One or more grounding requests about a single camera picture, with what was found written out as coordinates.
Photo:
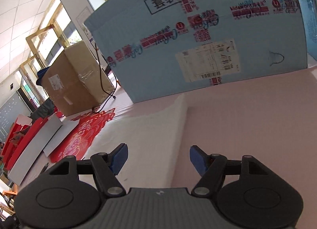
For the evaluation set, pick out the large blue cardboard box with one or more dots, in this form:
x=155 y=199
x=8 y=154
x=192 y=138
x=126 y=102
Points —
x=162 y=47

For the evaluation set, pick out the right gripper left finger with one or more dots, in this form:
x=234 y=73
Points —
x=104 y=167

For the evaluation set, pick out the brown sealed cardboard box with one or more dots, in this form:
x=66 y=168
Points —
x=75 y=82

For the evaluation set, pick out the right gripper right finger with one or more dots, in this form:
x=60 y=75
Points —
x=213 y=170

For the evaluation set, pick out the white cloth shopping bag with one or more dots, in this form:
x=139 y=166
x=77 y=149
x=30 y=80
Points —
x=153 y=142

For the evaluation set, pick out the white flat cardboard sheet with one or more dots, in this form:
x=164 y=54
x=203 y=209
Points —
x=49 y=137

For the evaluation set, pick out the red gift boxes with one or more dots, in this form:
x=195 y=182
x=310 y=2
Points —
x=21 y=133

